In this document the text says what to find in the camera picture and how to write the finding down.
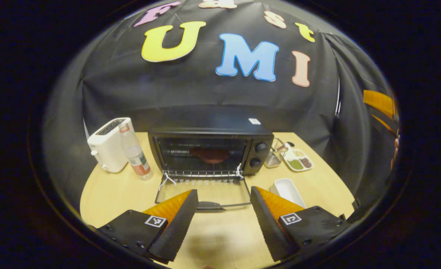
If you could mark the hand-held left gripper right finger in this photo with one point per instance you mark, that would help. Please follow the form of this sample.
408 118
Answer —
267 224

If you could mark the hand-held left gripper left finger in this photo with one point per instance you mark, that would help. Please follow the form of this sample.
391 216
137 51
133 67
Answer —
179 224

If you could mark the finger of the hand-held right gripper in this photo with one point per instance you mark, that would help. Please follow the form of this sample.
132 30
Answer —
386 123
379 101

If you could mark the black electric oven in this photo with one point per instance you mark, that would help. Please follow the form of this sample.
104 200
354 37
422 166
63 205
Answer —
258 157

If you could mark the red meat piece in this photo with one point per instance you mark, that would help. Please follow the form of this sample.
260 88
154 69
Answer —
210 155

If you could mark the white rectangular dish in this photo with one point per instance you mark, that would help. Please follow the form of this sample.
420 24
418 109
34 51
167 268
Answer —
287 191

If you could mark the white divided dish with beans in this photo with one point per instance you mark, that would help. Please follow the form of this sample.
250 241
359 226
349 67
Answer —
299 161

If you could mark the clear plastic bottle red label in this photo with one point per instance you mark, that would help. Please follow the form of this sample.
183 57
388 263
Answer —
136 157

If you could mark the white toaster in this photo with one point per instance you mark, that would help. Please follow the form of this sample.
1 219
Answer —
108 149

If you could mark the black backdrop cloth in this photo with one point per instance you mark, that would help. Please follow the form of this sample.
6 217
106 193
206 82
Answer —
205 97

